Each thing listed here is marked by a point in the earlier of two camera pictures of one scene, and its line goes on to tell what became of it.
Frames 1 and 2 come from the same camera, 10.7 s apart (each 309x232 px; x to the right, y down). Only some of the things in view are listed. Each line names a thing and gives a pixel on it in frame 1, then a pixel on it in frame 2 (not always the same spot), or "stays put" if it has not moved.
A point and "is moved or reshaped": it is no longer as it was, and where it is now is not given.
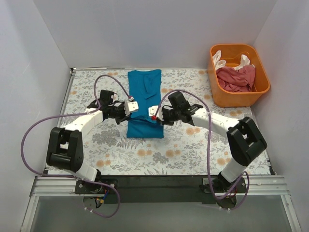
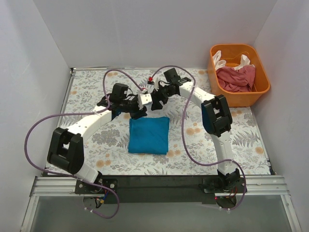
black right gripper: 163,118 to 159,95
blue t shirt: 145,87 is moved or reshaped
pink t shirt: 238,80 stays put
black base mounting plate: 160,189 stays put
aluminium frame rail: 255,185 stays put
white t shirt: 219,63 stays put
